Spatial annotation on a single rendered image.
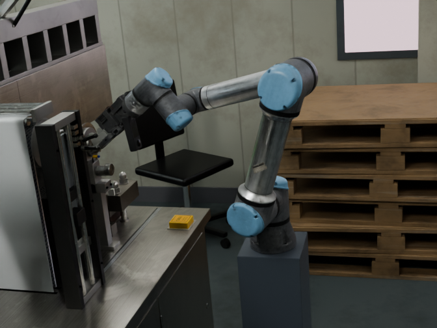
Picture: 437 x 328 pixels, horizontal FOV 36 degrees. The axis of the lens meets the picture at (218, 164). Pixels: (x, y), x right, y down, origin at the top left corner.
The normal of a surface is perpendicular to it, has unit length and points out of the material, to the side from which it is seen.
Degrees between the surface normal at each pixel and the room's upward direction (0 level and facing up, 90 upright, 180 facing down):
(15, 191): 90
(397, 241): 90
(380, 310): 0
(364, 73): 90
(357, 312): 0
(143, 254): 0
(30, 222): 90
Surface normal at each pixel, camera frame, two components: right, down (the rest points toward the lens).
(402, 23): -0.25, 0.33
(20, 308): -0.08, -0.94
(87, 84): 0.96, 0.01
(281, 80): -0.45, 0.23
